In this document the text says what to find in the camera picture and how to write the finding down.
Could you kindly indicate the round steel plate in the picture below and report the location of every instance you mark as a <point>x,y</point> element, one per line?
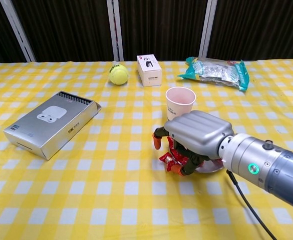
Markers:
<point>211,168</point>

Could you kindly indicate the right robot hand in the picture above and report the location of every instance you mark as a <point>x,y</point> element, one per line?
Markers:
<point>198,132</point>

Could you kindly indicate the teal snack bag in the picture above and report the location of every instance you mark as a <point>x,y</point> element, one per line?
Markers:
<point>211,72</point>

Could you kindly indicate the silver earbuds box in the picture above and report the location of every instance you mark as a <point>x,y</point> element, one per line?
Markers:
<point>48,125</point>

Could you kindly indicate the red candy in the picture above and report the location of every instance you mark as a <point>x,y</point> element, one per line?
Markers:
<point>180,158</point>
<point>172,145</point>
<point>167,160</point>

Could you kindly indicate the white metal frame post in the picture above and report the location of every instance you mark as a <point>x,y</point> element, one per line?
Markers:
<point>18,30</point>
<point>118,50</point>
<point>207,30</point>

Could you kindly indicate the small white product box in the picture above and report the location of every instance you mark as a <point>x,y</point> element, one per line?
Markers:
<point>148,72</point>

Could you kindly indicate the yellow tennis ball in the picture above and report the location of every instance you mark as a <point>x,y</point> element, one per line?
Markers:
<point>118,75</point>

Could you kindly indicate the yellow checkered tablecloth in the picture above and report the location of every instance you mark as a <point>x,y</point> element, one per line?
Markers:
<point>126,190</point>

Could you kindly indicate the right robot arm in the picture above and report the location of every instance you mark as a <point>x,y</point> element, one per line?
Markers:
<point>274,162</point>

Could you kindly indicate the white paper cup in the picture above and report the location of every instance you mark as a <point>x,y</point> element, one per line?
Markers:
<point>176,110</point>

